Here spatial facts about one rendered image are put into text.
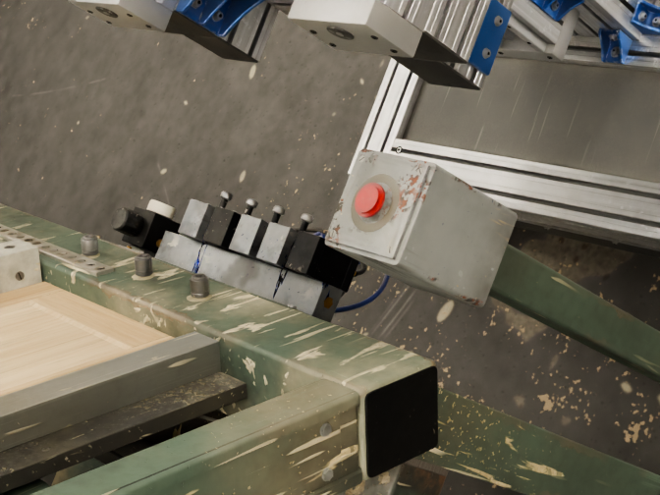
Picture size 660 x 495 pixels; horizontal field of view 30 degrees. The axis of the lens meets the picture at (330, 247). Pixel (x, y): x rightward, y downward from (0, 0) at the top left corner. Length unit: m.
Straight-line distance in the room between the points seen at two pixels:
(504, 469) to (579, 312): 0.24
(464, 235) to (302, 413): 0.28
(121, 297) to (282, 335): 0.28
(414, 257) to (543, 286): 0.28
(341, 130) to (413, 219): 1.51
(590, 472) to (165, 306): 0.61
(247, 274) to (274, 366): 0.34
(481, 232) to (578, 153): 0.76
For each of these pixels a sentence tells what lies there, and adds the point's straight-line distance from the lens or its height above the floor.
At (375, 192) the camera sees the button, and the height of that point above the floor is 0.95.
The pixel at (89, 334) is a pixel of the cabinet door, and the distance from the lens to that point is 1.63.
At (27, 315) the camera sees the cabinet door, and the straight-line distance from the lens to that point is 1.73.
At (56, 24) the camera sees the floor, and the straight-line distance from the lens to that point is 3.97.
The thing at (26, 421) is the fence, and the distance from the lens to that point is 1.39.
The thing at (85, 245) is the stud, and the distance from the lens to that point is 1.83.
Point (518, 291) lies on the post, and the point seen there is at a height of 0.67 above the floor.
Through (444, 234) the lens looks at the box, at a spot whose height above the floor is 0.87.
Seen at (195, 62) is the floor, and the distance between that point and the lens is 3.32.
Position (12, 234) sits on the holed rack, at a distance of 1.98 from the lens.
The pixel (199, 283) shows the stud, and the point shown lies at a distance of 1.61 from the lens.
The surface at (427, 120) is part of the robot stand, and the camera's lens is 2.37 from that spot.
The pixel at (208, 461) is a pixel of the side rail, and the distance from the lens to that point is 1.21.
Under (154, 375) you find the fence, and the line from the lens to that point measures 1.46.
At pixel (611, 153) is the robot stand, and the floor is 0.21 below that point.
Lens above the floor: 1.89
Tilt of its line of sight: 44 degrees down
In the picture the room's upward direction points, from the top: 64 degrees counter-clockwise
